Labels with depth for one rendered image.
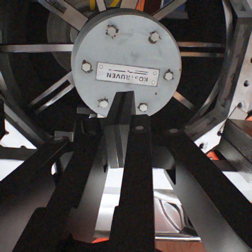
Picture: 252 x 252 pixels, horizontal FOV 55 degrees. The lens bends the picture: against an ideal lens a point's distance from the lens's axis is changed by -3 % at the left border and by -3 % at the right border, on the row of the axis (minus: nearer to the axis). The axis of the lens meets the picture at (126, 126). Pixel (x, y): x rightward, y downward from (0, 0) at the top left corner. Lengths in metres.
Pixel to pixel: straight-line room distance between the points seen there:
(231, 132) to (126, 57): 0.17
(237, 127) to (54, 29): 0.74
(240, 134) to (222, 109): 0.22
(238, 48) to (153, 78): 0.28
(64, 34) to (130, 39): 0.66
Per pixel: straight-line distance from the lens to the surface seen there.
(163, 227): 1.26
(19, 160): 0.29
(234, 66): 0.55
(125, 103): 0.17
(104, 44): 0.29
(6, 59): 0.60
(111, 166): 0.15
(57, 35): 0.94
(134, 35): 0.29
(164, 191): 0.34
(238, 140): 0.34
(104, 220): 1.17
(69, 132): 0.38
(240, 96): 0.53
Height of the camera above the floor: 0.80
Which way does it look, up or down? 23 degrees up
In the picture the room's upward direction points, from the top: 172 degrees counter-clockwise
